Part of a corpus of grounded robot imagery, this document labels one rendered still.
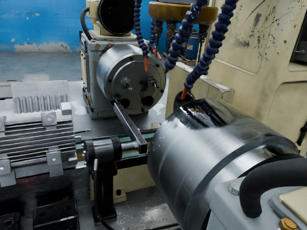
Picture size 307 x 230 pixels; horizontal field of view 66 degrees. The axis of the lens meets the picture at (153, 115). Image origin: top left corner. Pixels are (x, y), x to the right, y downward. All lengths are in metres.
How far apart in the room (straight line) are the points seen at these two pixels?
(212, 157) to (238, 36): 0.48
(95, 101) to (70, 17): 5.17
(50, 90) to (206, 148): 0.39
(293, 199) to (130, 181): 0.54
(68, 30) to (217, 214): 6.09
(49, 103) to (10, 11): 5.80
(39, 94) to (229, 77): 0.54
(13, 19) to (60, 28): 0.96
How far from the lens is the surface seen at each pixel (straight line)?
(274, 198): 0.28
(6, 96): 0.86
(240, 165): 0.36
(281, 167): 0.18
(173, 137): 0.43
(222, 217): 0.29
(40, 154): 0.59
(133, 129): 0.62
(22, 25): 6.35
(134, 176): 0.73
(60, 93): 0.61
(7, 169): 0.58
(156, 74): 0.91
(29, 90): 0.61
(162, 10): 0.60
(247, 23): 0.75
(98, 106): 1.14
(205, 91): 0.68
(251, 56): 0.73
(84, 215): 0.72
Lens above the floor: 1.34
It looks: 26 degrees down
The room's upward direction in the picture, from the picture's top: 5 degrees clockwise
